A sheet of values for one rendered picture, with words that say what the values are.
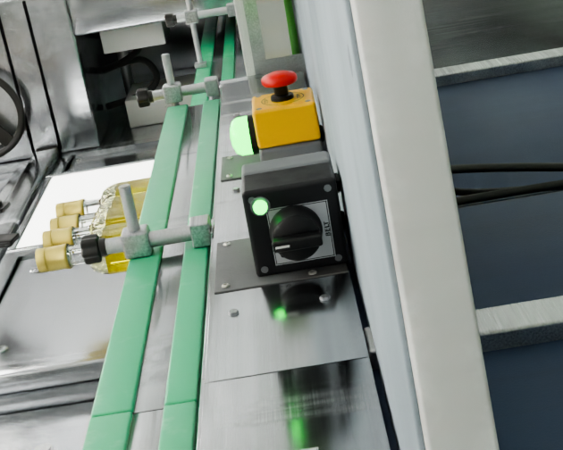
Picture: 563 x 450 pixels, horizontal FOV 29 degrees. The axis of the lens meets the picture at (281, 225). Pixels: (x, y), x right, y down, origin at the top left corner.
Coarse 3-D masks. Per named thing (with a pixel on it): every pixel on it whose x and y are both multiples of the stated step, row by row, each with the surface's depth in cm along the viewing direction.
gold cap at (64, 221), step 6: (66, 216) 159; (72, 216) 158; (78, 216) 158; (54, 222) 158; (60, 222) 158; (66, 222) 158; (72, 222) 158; (78, 222) 158; (54, 228) 158; (60, 228) 158
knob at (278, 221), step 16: (288, 208) 89; (304, 208) 89; (272, 224) 89; (288, 224) 88; (304, 224) 88; (320, 224) 90; (272, 240) 88; (288, 240) 87; (304, 240) 87; (320, 240) 87; (288, 256) 89; (304, 256) 89
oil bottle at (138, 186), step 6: (132, 180) 165; (138, 180) 165; (144, 180) 164; (114, 186) 164; (132, 186) 163; (138, 186) 162; (144, 186) 162; (108, 192) 162; (114, 192) 161; (132, 192) 161; (138, 192) 161; (102, 198) 162; (108, 198) 161
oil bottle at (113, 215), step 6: (138, 204) 154; (108, 210) 154; (114, 210) 153; (120, 210) 153; (138, 210) 152; (96, 216) 153; (102, 216) 152; (108, 216) 151; (114, 216) 151; (120, 216) 151; (138, 216) 150; (96, 222) 151; (102, 222) 150; (108, 222) 150; (114, 222) 150; (120, 222) 150; (90, 228) 152; (96, 228) 151
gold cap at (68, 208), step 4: (76, 200) 164; (80, 200) 164; (84, 200) 165; (56, 204) 164; (60, 204) 164; (64, 204) 163; (68, 204) 163; (72, 204) 163; (76, 204) 163; (80, 204) 163; (56, 208) 163; (60, 208) 163; (64, 208) 163; (68, 208) 163; (72, 208) 163; (76, 208) 163; (80, 208) 163; (56, 212) 163; (60, 212) 163; (64, 212) 163; (68, 212) 163; (72, 212) 163; (76, 212) 163; (80, 212) 163; (56, 216) 163; (60, 216) 163
